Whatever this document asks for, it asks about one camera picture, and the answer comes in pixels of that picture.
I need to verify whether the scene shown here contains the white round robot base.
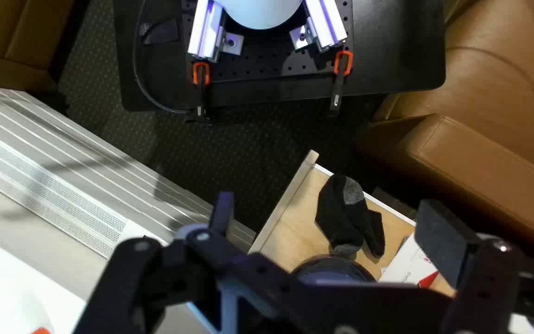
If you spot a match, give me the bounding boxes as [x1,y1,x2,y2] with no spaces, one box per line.
[218,0,303,30]

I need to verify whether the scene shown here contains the white brochure with red logo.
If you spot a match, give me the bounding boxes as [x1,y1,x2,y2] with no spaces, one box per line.
[381,236,440,288]

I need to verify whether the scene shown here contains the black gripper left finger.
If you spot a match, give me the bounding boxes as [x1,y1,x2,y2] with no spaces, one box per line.
[75,192,262,334]

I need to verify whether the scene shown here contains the right orange black clamp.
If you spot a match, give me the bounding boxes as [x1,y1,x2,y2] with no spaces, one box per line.
[331,51,355,118]

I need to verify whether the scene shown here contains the black cable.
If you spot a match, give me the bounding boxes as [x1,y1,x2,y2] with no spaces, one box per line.
[130,0,197,118]

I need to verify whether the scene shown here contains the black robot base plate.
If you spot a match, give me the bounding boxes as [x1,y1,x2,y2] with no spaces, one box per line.
[112,0,446,114]

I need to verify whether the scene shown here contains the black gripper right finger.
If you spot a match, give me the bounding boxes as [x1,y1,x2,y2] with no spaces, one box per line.
[416,199,534,334]

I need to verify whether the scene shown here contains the dark blue round object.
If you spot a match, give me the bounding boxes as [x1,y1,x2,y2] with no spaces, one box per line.
[292,257,375,285]

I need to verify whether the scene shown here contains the brown leather sofa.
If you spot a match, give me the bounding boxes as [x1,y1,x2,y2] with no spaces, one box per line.
[358,0,534,249]

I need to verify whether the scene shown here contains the black cloth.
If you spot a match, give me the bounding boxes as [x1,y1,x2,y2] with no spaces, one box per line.
[316,175,386,260]

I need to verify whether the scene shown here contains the wooden tray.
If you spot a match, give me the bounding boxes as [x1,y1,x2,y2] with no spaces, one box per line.
[251,151,455,298]

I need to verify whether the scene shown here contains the orange black clamp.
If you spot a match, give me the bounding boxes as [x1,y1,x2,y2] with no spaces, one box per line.
[331,51,355,118]
[192,62,212,119]

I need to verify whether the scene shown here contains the left orange black clamp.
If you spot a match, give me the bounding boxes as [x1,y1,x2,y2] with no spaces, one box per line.
[192,62,212,119]

